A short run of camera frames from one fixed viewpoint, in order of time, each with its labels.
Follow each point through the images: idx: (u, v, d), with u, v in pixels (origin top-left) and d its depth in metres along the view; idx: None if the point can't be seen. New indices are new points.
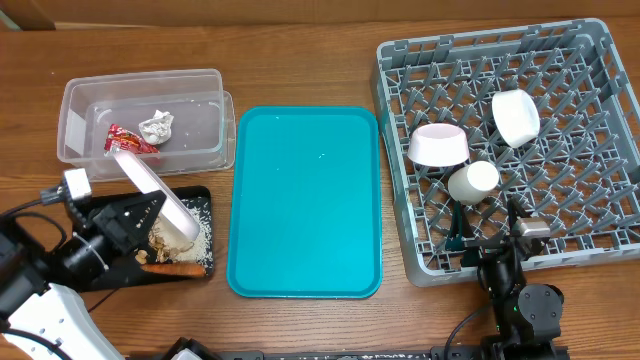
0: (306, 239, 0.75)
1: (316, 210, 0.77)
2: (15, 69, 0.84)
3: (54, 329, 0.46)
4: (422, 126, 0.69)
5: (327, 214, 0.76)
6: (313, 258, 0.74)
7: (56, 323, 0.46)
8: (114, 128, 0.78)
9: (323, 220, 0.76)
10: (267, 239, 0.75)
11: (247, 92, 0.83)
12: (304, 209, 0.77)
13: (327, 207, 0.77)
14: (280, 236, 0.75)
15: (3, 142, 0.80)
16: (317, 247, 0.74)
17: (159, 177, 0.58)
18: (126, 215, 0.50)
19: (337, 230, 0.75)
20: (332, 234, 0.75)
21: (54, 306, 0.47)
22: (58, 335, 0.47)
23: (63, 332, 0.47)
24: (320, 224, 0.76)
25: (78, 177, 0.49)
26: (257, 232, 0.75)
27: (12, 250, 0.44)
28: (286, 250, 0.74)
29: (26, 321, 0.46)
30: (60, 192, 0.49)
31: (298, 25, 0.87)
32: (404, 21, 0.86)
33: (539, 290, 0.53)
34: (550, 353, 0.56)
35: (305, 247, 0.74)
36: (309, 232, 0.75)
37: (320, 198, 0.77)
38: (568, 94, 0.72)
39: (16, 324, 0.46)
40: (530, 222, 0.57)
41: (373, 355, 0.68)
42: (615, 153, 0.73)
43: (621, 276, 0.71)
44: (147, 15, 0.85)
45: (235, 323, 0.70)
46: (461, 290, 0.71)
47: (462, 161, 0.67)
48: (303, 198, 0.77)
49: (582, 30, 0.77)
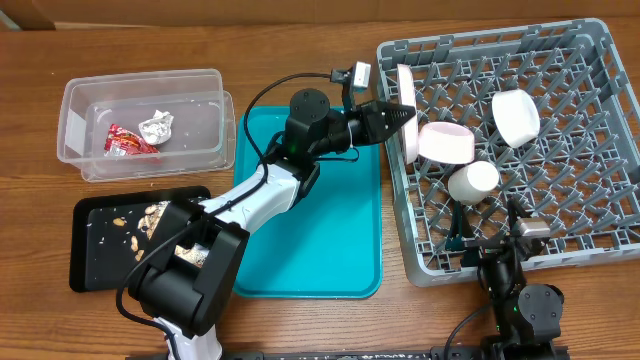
0: (319, 245, 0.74)
1: (326, 217, 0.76)
2: (14, 69, 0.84)
3: (274, 182, 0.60)
4: (432, 123, 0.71)
5: (335, 223, 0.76)
6: (327, 266, 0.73)
7: (277, 182, 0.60)
8: (114, 128, 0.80)
9: (333, 227, 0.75)
10: (280, 247, 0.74)
11: (246, 92, 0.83)
12: (313, 216, 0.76)
13: (335, 215, 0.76)
14: (292, 243, 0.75)
15: (3, 142, 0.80)
16: (330, 253, 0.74)
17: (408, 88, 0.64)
18: (383, 115, 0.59)
19: (347, 237, 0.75)
20: (343, 241, 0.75)
21: (285, 181, 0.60)
22: (269, 182, 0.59)
23: (271, 186, 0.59)
24: (331, 230, 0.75)
25: (364, 69, 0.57)
26: (268, 242, 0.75)
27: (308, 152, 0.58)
28: (299, 259, 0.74)
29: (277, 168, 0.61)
30: (346, 76, 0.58)
31: (298, 25, 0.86)
32: (404, 21, 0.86)
33: (539, 290, 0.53)
34: (550, 353, 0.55)
35: (318, 255, 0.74)
36: (322, 240, 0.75)
37: (327, 206, 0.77)
38: (568, 94, 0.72)
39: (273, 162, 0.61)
40: (530, 222, 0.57)
41: (373, 355, 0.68)
42: (616, 153, 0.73)
43: (621, 276, 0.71)
44: (146, 15, 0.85)
45: (237, 323, 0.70)
46: (460, 290, 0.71)
47: (471, 161, 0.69)
48: (313, 206, 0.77)
49: (582, 30, 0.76)
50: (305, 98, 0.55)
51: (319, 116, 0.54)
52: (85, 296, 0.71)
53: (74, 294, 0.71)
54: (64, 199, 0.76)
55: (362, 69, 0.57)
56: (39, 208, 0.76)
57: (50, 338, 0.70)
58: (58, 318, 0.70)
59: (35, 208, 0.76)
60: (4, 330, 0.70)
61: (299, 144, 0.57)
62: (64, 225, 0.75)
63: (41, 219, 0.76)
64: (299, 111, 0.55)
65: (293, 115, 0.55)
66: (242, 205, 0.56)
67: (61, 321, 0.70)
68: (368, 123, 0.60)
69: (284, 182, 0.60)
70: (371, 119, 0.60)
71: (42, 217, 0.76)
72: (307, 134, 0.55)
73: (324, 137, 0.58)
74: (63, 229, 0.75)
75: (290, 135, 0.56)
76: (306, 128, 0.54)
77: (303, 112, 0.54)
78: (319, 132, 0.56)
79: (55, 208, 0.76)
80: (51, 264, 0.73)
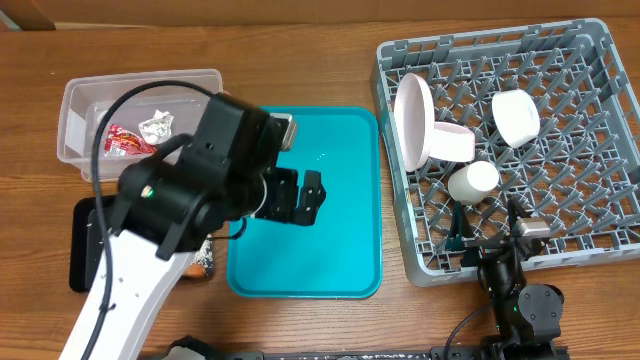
0: (311, 238, 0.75)
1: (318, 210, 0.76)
2: (14, 69, 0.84)
3: (125, 296, 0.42)
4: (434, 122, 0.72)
5: (329, 217, 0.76)
6: (318, 258, 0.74)
7: (131, 292, 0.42)
8: (114, 128, 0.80)
9: (323, 221, 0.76)
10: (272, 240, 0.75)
11: (246, 92, 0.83)
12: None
13: (326, 209, 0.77)
14: (284, 235, 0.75)
15: (3, 142, 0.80)
16: (322, 245, 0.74)
17: (429, 96, 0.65)
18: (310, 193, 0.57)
19: (340, 232, 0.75)
20: (336, 235, 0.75)
21: (146, 273, 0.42)
22: (118, 303, 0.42)
23: (122, 294, 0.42)
24: (323, 223, 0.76)
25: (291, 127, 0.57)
26: (261, 235, 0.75)
27: (223, 158, 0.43)
28: (291, 250, 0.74)
29: (122, 249, 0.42)
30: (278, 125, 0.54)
31: (298, 25, 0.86)
32: (404, 21, 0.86)
33: (539, 290, 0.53)
34: (550, 353, 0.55)
35: (310, 247, 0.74)
36: (313, 232, 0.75)
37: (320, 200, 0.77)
38: (568, 94, 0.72)
39: (115, 243, 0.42)
40: (530, 222, 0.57)
41: (373, 355, 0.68)
42: (616, 153, 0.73)
43: (621, 276, 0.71)
44: (147, 15, 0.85)
45: (237, 323, 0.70)
46: (460, 290, 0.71)
47: (472, 159, 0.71)
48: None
49: (582, 30, 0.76)
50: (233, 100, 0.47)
51: (255, 111, 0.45)
52: (85, 296, 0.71)
53: (74, 294, 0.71)
54: (64, 200, 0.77)
55: (292, 124, 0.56)
56: (38, 207, 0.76)
57: (50, 338, 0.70)
58: (58, 318, 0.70)
59: (34, 208, 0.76)
60: (4, 330, 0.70)
61: (223, 138, 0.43)
62: (64, 225, 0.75)
63: (41, 219, 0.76)
64: (229, 101, 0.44)
65: (222, 101, 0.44)
66: (102, 345, 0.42)
67: (61, 321, 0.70)
68: (284, 197, 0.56)
69: (138, 283, 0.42)
70: (282, 192, 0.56)
71: (42, 218, 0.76)
72: (242, 125, 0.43)
73: (245, 147, 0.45)
74: (63, 229, 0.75)
75: (209, 135, 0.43)
76: (240, 114, 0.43)
77: (235, 101, 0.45)
78: (249, 137, 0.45)
79: (56, 209, 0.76)
80: (52, 264, 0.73)
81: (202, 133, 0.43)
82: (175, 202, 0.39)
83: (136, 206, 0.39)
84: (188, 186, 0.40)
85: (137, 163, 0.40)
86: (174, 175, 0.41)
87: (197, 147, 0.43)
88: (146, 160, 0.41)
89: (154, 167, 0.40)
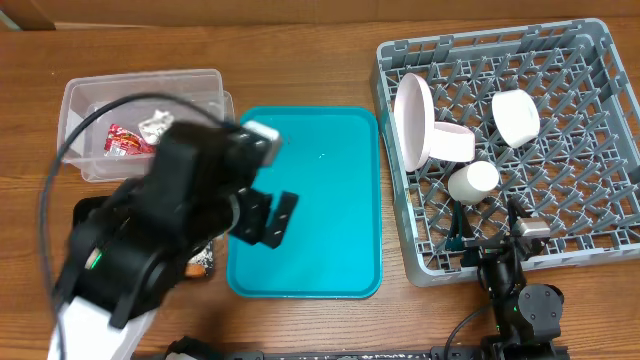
0: (311, 235, 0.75)
1: (318, 205, 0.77)
2: (14, 69, 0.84)
3: None
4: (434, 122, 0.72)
5: (330, 215, 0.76)
6: (319, 255, 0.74)
7: None
8: (114, 128, 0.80)
9: (324, 220, 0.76)
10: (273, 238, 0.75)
11: (246, 92, 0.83)
12: (306, 208, 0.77)
13: (327, 207, 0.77)
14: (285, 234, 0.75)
15: (3, 142, 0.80)
16: (323, 243, 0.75)
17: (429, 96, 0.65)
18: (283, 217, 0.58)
19: (341, 230, 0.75)
20: (337, 233, 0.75)
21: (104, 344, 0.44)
22: None
23: None
24: (323, 221, 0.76)
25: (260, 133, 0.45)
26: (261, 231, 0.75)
27: (175, 209, 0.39)
28: (293, 249, 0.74)
29: (75, 328, 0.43)
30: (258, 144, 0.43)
31: (298, 25, 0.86)
32: (404, 21, 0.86)
33: (539, 290, 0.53)
34: (550, 353, 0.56)
35: (310, 245, 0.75)
36: (314, 230, 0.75)
37: (321, 198, 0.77)
38: (568, 94, 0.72)
39: (67, 321, 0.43)
40: (530, 222, 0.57)
41: (373, 355, 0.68)
42: (616, 153, 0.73)
43: (621, 275, 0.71)
44: (147, 15, 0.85)
45: (236, 323, 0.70)
46: (460, 290, 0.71)
47: (472, 159, 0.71)
48: (305, 199, 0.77)
49: (582, 30, 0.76)
50: (190, 127, 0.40)
51: (213, 147, 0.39)
52: None
53: None
54: (64, 200, 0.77)
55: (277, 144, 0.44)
56: (38, 208, 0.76)
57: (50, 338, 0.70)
58: None
59: (34, 208, 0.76)
60: (4, 330, 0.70)
61: (175, 186, 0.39)
62: (64, 225, 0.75)
63: (41, 219, 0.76)
64: (177, 139, 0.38)
65: (170, 140, 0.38)
66: None
67: None
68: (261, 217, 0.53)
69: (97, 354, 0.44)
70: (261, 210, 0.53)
71: (42, 218, 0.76)
72: (199, 168, 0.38)
73: (204, 190, 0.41)
74: (63, 229, 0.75)
75: (162, 179, 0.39)
76: (189, 159, 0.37)
77: (186, 137, 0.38)
78: (205, 178, 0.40)
79: (56, 209, 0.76)
80: None
81: (155, 176, 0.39)
82: (125, 269, 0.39)
83: (87, 272, 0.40)
84: (137, 250, 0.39)
85: (89, 220, 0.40)
86: (125, 234, 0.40)
87: (149, 192, 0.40)
88: (98, 215, 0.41)
89: (106, 224, 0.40)
